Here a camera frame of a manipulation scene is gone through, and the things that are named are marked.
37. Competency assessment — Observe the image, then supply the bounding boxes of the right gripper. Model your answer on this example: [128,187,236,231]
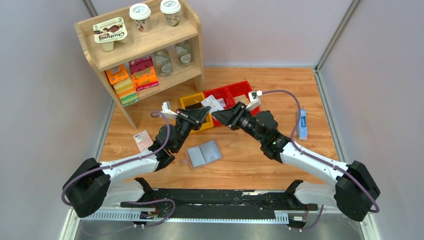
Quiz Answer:
[211,101,265,144]

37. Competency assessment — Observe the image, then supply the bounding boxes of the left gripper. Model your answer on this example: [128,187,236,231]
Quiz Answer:
[173,106,211,153]

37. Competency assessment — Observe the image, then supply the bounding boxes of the white VIP card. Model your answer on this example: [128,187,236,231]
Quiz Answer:
[201,95,224,113]

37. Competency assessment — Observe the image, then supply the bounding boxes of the beige leather card holder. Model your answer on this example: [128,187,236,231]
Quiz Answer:
[181,139,224,171]

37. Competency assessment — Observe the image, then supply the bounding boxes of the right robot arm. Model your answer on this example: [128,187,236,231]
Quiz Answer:
[212,102,381,222]

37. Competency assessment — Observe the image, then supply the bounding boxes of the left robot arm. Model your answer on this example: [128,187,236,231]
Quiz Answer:
[61,101,211,218]

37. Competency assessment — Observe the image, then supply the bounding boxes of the black cards in bin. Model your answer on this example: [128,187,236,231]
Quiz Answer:
[185,102,204,110]

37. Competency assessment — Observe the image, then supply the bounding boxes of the white cards in bin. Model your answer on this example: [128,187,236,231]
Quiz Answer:
[217,98,232,109]

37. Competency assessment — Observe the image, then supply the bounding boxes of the tan cards in bin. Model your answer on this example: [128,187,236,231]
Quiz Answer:
[234,95,250,106]

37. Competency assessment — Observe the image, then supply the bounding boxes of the pink card pack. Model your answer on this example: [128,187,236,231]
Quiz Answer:
[133,130,153,153]

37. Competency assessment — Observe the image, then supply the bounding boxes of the yellow bin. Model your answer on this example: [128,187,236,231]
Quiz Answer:
[179,92,214,134]

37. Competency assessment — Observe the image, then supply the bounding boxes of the red bin middle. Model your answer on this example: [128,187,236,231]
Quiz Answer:
[203,86,236,110]

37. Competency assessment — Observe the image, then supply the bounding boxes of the red bin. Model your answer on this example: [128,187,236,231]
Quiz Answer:
[203,86,236,110]
[226,80,253,99]

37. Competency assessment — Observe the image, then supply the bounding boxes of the red bin right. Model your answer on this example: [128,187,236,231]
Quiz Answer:
[226,80,253,99]

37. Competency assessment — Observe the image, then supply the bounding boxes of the glass jar left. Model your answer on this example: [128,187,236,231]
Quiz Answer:
[153,48,173,77]

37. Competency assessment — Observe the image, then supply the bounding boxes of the glass jar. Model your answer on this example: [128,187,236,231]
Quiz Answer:
[175,40,192,67]
[153,48,173,77]

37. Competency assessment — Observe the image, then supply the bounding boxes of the glass jar right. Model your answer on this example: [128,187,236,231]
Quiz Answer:
[175,40,192,67]

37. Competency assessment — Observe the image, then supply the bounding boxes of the orange pink snack box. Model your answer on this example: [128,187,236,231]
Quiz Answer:
[128,55,159,92]

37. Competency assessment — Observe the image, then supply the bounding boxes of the yellow green sponge stack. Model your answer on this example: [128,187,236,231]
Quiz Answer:
[112,77,139,107]

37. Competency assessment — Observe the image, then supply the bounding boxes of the blue flat box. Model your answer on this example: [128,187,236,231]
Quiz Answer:
[296,108,308,141]

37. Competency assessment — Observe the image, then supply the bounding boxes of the wooden shelf unit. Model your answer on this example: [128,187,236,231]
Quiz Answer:
[74,0,205,130]

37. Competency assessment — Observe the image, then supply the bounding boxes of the paper coffee cup right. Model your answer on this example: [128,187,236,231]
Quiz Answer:
[160,0,182,27]

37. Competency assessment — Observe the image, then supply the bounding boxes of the paper coffee cup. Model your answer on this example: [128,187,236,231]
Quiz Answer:
[160,0,182,27]
[129,3,152,33]

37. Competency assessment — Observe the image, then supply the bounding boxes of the paper coffee cup left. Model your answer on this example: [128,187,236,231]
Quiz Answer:
[129,3,152,33]

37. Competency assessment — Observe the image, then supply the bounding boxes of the Chobani yogurt pack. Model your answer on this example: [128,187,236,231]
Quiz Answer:
[92,17,129,52]

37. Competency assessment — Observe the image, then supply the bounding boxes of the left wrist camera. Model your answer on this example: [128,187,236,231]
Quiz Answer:
[161,101,178,120]

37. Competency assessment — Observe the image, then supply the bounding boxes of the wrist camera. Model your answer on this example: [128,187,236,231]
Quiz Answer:
[161,101,178,120]
[246,90,263,112]

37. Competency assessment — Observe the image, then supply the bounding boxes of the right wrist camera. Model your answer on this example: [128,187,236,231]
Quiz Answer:
[246,90,263,112]

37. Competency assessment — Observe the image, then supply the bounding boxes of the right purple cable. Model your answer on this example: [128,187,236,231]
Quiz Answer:
[259,89,381,232]

